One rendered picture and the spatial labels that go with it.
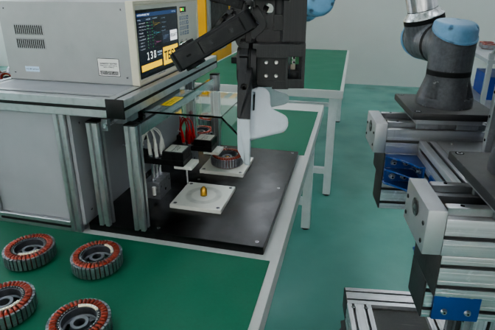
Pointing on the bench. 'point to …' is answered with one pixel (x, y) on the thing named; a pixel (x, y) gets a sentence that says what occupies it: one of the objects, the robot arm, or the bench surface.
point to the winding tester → (86, 37)
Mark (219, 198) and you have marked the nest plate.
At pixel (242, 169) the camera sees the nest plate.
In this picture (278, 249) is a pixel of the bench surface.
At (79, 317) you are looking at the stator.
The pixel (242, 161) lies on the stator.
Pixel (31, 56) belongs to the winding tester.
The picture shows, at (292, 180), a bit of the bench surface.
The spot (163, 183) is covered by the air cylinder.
